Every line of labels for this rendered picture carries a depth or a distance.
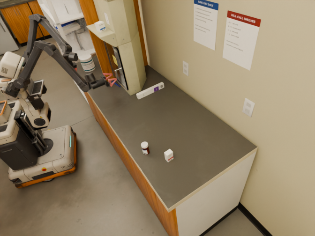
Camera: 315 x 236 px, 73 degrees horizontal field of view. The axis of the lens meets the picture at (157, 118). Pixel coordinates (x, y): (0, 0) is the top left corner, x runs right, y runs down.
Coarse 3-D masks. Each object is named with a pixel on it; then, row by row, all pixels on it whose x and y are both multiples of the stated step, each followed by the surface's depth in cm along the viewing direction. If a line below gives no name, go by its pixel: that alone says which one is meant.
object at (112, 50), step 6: (108, 48) 180; (114, 48) 165; (108, 54) 189; (114, 54) 173; (120, 60) 167; (114, 66) 189; (120, 66) 173; (114, 72) 198; (120, 72) 180; (120, 78) 189; (126, 84) 183
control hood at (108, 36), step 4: (92, 24) 170; (88, 28) 166; (92, 28) 164; (96, 32) 157; (100, 32) 156; (104, 32) 155; (108, 32) 154; (112, 32) 153; (100, 36) 150; (104, 36) 150; (108, 36) 151; (112, 36) 153; (104, 40) 151; (108, 40) 153; (112, 40) 154; (116, 40) 156; (112, 44) 156; (116, 44) 158
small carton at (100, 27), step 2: (96, 22) 154; (98, 22) 154; (100, 22) 153; (102, 22) 153; (96, 24) 154; (98, 24) 152; (100, 24) 153; (102, 24) 154; (104, 24) 155; (96, 26) 155; (98, 26) 153; (100, 26) 153; (102, 26) 155; (104, 26) 156; (96, 28) 156; (98, 28) 154; (100, 28) 154; (102, 28) 155; (104, 28) 156; (98, 30) 156; (100, 30) 155; (102, 30) 156; (104, 30) 157
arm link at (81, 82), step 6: (48, 48) 154; (48, 54) 156; (54, 54) 158; (60, 54) 162; (60, 60) 161; (66, 60) 164; (66, 66) 163; (72, 72) 165; (72, 78) 167; (78, 78) 167; (78, 84) 169; (84, 84) 169
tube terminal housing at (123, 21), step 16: (96, 0) 156; (112, 0) 140; (128, 0) 152; (112, 16) 145; (128, 16) 154; (128, 32) 158; (128, 48) 165; (128, 64) 172; (128, 80) 181; (144, 80) 202
